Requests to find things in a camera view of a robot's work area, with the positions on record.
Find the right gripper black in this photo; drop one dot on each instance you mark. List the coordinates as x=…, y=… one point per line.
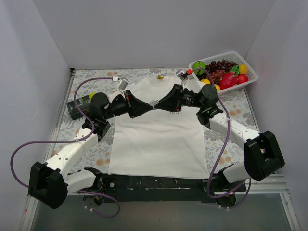
x=179, y=97

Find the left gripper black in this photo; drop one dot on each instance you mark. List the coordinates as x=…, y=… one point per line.
x=130, y=104

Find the white t-shirt daisy print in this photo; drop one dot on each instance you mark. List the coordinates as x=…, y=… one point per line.
x=159, y=143

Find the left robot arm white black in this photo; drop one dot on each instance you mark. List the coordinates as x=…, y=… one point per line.
x=51, y=182

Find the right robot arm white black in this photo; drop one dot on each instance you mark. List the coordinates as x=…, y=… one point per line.
x=262, y=154

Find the yellow orange left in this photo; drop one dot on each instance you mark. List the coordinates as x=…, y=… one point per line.
x=206, y=81

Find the yellow orange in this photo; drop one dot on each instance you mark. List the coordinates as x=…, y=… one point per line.
x=217, y=87
x=206, y=81

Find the green watermelon ball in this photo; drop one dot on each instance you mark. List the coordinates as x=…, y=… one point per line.
x=198, y=67

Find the yellow orange front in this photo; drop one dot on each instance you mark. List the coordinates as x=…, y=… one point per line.
x=217, y=87

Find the red grape bunch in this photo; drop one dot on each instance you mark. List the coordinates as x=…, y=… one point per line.
x=216, y=76

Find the black green cardboard box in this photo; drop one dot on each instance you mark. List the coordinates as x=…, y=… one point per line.
x=83, y=103

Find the red dragon fruit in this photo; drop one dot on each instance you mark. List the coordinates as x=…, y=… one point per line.
x=228, y=80

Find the dark purple grape bunch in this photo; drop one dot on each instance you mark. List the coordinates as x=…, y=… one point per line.
x=223, y=66

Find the red apple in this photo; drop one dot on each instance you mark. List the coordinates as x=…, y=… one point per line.
x=242, y=78

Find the white plastic fruit basket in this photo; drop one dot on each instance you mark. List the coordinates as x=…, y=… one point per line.
x=233, y=57

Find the yellow lemon back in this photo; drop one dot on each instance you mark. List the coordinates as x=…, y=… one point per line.
x=243, y=69

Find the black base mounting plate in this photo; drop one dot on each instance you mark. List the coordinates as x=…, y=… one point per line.
x=151, y=189

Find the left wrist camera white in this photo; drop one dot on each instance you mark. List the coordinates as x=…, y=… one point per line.
x=123, y=83

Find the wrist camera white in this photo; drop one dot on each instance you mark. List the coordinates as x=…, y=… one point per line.
x=184, y=75
x=123, y=83

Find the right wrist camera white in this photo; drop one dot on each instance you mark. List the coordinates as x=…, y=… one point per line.
x=184, y=75

